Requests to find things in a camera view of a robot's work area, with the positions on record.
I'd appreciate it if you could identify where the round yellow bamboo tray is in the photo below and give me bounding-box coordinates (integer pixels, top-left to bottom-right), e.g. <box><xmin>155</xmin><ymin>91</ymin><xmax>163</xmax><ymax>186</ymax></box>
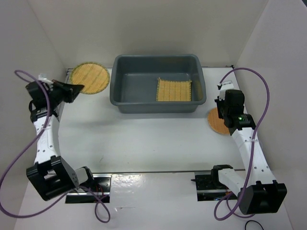
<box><xmin>69</xmin><ymin>62</ymin><xmax>110</xmax><ymax>94</ymax></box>

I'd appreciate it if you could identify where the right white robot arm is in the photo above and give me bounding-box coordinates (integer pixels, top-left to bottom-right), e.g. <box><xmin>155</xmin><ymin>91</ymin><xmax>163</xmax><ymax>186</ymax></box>
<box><xmin>210</xmin><ymin>89</ymin><xmax>287</xmax><ymax>215</ymax></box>

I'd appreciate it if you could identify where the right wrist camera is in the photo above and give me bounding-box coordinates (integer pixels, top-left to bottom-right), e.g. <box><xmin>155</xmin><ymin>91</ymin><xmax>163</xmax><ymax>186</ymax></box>
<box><xmin>217</xmin><ymin>80</ymin><xmax>234</xmax><ymax>101</ymax></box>

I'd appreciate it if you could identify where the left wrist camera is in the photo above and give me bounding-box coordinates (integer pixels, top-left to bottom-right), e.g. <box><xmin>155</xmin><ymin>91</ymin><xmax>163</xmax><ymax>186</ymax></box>
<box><xmin>38</xmin><ymin>73</ymin><xmax>53</xmax><ymax>85</ymax></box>

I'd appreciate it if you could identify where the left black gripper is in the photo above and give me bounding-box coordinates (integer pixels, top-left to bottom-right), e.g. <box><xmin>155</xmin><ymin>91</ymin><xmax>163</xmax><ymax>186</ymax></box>
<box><xmin>48</xmin><ymin>79</ymin><xmax>85</xmax><ymax>105</ymax></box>

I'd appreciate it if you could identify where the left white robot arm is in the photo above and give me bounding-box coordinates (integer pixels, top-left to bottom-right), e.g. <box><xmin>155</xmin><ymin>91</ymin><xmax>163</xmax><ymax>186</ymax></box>
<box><xmin>25</xmin><ymin>80</ymin><xmax>95</xmax><ymax>201</ymax></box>

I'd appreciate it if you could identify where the round orange woven tray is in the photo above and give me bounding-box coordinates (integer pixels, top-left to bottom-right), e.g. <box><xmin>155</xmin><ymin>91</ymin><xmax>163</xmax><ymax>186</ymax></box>
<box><xmin>207</xmin><ymin>107</ymin><xmax>230</xmax><ymax>136</ymax></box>

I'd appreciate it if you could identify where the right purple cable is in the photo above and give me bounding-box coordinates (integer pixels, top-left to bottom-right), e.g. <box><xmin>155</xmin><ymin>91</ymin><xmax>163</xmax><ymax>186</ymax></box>
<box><xmin>213</xmin><ymin>68</ymin><xmax>270</xmax><ymax>221</ymax></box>

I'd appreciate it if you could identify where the grey plastic bin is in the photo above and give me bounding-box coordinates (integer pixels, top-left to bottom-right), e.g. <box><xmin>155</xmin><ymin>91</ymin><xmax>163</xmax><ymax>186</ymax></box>
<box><xmin>109</xmin><ymin>54</ymin><xmax>207</xmax><ymax>114</ymax></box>

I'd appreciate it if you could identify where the black cable loop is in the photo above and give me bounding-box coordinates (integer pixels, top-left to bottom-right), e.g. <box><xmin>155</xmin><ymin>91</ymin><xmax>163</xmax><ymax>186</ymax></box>
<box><xmin>245</xmin><ymin>220</ymin><xmax>265</xmax><ymax>230</ymax></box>

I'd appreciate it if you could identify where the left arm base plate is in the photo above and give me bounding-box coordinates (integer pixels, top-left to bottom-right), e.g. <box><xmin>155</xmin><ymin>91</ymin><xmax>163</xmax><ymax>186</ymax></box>
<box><xmin>65</xmin><ymin>173</ymin><xmax>112</xmax><ymax>204</ymax></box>

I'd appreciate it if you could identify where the purple cable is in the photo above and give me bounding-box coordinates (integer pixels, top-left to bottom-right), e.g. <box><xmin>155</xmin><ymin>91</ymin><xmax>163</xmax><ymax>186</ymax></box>
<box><xmin>0</xmin><ymin>70</ymin><xmax>111</xmax><ymax>223</ymax></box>
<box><xmin>213</xmin><ymin>68</ymin><xmax>270</xmax><ymax>221</ymax></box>

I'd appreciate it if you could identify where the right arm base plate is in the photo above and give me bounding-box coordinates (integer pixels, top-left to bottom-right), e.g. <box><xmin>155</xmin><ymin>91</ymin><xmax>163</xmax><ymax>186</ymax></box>
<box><xmin>191</xmin><ymin>172</ymin><xmax>231</xmax><ymax>202</ymax></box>

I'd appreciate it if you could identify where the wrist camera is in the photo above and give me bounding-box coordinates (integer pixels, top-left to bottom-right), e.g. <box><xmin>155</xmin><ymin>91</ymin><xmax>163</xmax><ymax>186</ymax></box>
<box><xmin>38</xmin><ymin>73</ymin><xmax>53</xmax><ymax>85</ymax></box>
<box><xmin>217</xmin><ymin>80</ymin><xmax>234</xmax><ymax>101</ymax></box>

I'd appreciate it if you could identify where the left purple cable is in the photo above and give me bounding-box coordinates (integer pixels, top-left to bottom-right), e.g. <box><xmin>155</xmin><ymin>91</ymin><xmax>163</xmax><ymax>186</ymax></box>
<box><xmin>0</xmin><ymin>70</ymin><xmax>111</xmax><ymax>223</ymax></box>

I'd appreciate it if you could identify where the square bamboo mat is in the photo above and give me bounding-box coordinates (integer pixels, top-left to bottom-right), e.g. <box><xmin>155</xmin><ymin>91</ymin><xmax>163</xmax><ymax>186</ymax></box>
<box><xmin>156</xmin><ymin>78</ymin><xmax>192</xmax><ymax>102</ymax></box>

